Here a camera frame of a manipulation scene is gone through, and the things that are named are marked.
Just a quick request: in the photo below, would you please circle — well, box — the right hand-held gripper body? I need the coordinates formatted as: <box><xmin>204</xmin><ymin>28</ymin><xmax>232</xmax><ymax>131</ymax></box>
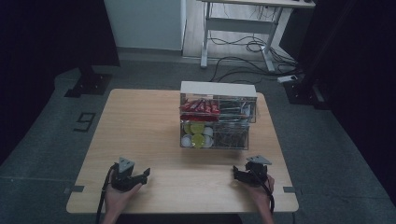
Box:
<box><xmin>238</xmin><ymin>155</ymin><xmax>273</xmax><ymax>189</ymax></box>

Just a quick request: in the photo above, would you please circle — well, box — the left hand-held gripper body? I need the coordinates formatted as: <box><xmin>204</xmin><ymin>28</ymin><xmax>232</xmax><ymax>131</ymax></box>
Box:
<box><xmin>110</xmin><ymin>156</ymin><xmax>148</xmax><ymax>192</ymax></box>

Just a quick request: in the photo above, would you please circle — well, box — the clear plastic organizer box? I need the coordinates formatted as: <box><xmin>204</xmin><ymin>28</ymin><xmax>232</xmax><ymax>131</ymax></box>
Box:
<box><xmin>179</xmin><ymin>120</ymin><xmax>250</xmax><ymax>150</ymax></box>

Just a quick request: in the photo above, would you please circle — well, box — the pile of coffee capsules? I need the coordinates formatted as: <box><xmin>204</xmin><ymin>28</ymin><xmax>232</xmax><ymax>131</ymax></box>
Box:
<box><xmin>181</xmin><ymin>120</ymin><xmax>216</xmax><ymax>149</ymax></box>

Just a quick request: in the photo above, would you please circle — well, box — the clear organizer with white top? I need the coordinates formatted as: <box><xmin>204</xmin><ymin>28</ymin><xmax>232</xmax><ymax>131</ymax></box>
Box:
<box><xmin>179</xmin><ymin>80</ymin><xmax>259</xmax><ymax>151</ymax></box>

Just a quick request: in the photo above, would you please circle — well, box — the person's left hand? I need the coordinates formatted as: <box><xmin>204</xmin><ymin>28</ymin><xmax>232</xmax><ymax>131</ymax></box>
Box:
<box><xmin>104</xmin><ymin>181</ymin><xmax>144</xmax><ymax>214</ymax></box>

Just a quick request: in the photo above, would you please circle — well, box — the person's right hand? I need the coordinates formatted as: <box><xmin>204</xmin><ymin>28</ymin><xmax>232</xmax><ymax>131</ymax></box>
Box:
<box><xmin>246</xmin><ymin>174</ymin><xmax>276</xmax><ymax>203</ymax></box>

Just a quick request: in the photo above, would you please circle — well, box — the row of dark sachets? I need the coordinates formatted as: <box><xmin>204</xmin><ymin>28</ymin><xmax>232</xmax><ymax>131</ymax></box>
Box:
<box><xmin>219</xmin><ymin>98</ymin><xmax>252</xmax><ymax>121</ymax></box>

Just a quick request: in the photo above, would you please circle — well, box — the row of red snack packets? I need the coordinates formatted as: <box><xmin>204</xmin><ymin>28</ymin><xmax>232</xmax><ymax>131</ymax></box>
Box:
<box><xmin>178</xmin><ymin>98</ymin><xmax>221</xmax><ymax>122</ymax></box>

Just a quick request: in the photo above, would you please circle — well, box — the white power strip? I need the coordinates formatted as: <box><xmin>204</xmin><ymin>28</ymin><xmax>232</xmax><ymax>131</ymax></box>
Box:
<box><xmin>276</xmin><ymin>75</ymin><xmax>299</xmax><ymax>84</ymax></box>

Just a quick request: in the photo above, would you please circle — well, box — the black stand base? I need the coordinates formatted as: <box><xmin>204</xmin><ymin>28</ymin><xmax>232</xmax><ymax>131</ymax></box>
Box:
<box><xmin>64</xmin><ymin>64</ymin><xmax>114</xmax><ymax>99</ymax></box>

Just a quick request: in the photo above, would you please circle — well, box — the black metal stand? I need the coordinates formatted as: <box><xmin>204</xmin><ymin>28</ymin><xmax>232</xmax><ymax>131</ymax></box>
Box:
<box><xmin>283</xmin><ymin>0</ymin><xmax>359</xmax><ymax>110</ymax></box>

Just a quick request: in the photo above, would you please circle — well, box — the black curtain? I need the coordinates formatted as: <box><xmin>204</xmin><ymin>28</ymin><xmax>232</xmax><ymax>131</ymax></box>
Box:
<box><xmin>295</xmin><ymin>0</ymin><xmax>396</xmax><ymax>208</ymax></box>
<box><xmin>0</xmin><ymin>0</ymin><xmax>121</xmax><ymax>166</ymax></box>

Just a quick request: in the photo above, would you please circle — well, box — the white cabinet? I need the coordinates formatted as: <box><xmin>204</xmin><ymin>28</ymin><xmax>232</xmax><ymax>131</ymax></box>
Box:
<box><xmin>103</xmin><ymin>0</ymin><xmax>188</xmax><ymax>52</ymax></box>

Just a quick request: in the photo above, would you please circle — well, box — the right hand-held gripper black cable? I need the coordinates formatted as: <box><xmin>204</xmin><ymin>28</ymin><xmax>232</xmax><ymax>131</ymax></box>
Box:
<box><xmin>248</xmin><ymin>169</ymin><xmax>276</xmax><ymax>217</ymax></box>

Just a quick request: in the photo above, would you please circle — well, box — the hand-held gripper black cable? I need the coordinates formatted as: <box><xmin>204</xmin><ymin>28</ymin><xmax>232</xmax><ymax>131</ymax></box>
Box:
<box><xmin>94</xmin><ymin>163</ymin><xmax>119</xmax><ymax>224</ymax></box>
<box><xmin>248</xmin><ymin>169</ymin><xmax>276</xmax><ymax>217</ymax></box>

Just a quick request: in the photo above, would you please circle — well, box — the left hand-held gripper black cable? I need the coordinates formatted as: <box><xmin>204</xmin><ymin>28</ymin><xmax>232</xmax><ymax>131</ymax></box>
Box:
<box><xmin>94</xmin><ymin>163</ymin><xmax>119</xmax><ymax>224</ymax></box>

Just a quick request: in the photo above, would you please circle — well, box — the tangle of black floor cables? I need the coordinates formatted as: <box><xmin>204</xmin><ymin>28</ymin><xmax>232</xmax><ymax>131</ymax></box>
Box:
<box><xmin>208</xmin><ymin>34</ymin><xmax>301</xmax><ymax>84</ymax></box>

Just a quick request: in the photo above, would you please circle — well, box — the white desk frame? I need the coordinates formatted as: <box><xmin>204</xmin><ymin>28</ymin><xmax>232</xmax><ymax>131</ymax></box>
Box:
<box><xmin>197</xmin><ymin>0</ymin><xmax>317</xmax><ymax>74</ymax></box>

